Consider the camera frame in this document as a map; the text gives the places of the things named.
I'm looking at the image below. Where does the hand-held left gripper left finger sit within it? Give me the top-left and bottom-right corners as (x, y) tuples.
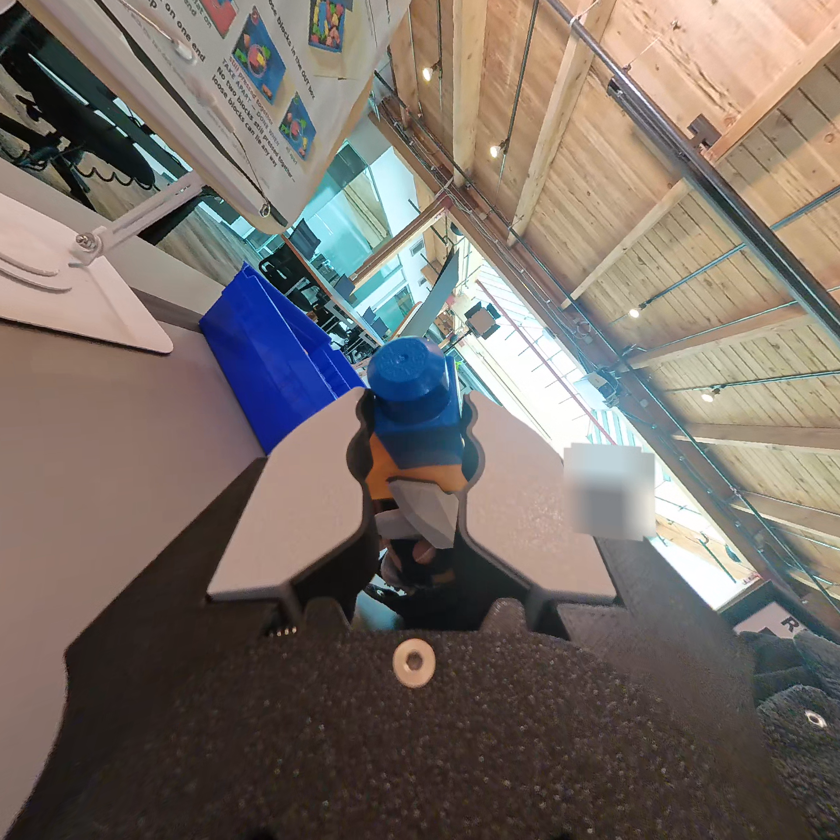
(206, 387), (381, 635)

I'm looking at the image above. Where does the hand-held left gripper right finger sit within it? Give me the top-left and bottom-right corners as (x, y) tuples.
(455, 391), (618, 608)

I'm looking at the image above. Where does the yellow two-stud block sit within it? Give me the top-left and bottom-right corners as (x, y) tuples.
(364, 434), (469, 519)

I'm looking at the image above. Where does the blue single-stud block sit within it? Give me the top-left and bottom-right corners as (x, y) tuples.
(366, 336), (468, 470)

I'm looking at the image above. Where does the blue plastic bin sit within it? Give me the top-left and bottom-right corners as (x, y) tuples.
(199, 261), (370, 457)

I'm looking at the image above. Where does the person's right hand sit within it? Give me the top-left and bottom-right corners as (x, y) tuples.
(381, 535), (455, 588)

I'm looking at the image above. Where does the black studio light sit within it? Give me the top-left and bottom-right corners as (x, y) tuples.
(463, 301), (502, 340)

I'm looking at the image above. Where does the white document stand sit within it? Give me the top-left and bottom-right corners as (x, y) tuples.
(0, 0), (412, 355)

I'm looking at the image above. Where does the person's black fleece jacket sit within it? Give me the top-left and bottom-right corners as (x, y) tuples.
(735, 626), (840, 840)

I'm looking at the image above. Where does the black ceiling pipe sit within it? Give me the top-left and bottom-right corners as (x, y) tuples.
(543, 0), (840, 332)

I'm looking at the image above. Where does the printed instruction sheet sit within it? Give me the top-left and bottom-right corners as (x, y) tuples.
(108, 0), (411, 224)

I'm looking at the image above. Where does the black coiled cable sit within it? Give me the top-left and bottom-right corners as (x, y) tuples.
(62, 161), (155, 194)

